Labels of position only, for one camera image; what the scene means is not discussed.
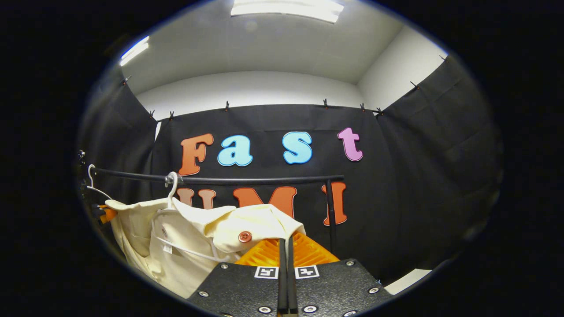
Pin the black clothes rack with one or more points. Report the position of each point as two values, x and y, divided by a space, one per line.
264 179

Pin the small ceiling light panel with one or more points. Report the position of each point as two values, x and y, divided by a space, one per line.
134 50

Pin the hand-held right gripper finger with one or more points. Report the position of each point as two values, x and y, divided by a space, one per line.
292 281
283 281

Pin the cream button-up shirt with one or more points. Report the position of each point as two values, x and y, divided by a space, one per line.
180 270

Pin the large ceiling light panel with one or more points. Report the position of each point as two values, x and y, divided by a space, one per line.
286 9

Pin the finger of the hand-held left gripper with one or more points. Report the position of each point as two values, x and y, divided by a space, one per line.
109 214

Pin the row of black backdrop clips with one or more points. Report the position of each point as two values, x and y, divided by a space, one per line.
227 106

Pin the black backdrop cloth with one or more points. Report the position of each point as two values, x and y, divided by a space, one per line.
418 176

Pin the white clothes hanger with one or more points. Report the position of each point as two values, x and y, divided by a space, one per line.
89 178
172 193

